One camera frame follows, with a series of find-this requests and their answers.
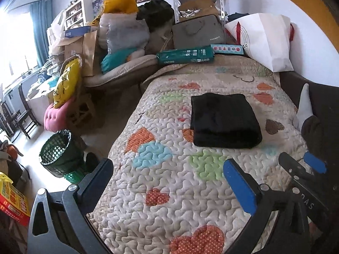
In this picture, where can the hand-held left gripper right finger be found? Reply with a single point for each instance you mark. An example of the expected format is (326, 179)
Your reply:
(239, 187)

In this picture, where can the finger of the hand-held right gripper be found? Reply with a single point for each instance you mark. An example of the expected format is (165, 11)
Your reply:
(294, 165)
(315, 162)

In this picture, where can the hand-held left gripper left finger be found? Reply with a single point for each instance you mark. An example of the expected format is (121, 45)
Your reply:
(98, 174)

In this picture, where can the black pants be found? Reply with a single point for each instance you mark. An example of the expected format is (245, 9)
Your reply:
(222, 121)

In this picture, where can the light green plastic basket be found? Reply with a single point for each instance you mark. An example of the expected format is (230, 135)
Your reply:
(75, 176)

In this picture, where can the dark green mesh waste basket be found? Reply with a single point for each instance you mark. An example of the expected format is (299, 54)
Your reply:
(57, 150)

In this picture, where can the heart print quilted blanket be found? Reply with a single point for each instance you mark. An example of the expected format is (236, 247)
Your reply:
(164, 169)

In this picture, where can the bamboo wooden chair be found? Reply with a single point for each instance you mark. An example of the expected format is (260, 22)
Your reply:
(83, 108)

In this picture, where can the pink round cushion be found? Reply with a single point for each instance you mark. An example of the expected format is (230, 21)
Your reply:
(57, 115)

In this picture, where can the grey orange backpack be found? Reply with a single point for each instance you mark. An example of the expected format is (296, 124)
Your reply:
(12, 158)

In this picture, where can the red yellow carton box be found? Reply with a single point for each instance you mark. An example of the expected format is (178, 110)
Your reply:
(13, 201)

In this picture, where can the yellow plastic bag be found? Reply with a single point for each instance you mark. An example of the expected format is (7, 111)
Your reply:
(66, 84)

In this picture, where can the dark wooden chair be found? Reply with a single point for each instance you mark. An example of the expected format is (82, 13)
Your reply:
(6, 119)
(26, 111)

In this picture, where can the cluttered white table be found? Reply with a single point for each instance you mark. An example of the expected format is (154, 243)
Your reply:
(39, 87)

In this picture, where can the beige lounge chair cushion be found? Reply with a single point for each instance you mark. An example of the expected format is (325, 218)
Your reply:
(119, 71)

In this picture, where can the teal folded cloth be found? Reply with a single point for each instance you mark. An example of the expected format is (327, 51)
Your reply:
(116, 58)

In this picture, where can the brown paper bag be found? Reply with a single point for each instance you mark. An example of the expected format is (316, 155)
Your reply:
(90, 53)

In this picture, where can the brown cardboard box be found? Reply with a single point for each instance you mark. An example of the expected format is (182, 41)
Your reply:
(72, 49)

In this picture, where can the teal flat game box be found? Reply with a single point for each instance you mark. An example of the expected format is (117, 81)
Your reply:
(227, 49)

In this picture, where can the grey pillow in plastic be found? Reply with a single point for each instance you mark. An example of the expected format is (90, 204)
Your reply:
(124, 34)

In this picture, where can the teal plastic package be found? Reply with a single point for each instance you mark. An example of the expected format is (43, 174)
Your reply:
(185, 55)

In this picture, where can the blue cardboard box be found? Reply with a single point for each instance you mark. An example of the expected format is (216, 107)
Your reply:
(76, 31)

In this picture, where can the blue curtain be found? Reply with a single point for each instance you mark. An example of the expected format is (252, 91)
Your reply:
(41, 31)

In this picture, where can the grey laptop bag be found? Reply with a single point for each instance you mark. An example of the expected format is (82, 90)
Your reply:
(198, 31)

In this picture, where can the white bookshelf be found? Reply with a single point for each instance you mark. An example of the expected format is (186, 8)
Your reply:
(78, 13)

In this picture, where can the black cloth bundle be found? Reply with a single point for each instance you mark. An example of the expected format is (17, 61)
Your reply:
(156, 14)

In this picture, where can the yellow cloth bundle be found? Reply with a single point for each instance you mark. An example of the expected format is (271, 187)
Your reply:
(120, 4)

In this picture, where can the white metal shelf rack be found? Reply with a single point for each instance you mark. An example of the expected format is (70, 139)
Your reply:
(219, 5)

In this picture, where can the silver foil sheet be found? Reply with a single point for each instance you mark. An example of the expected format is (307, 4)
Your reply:
(189, 15)

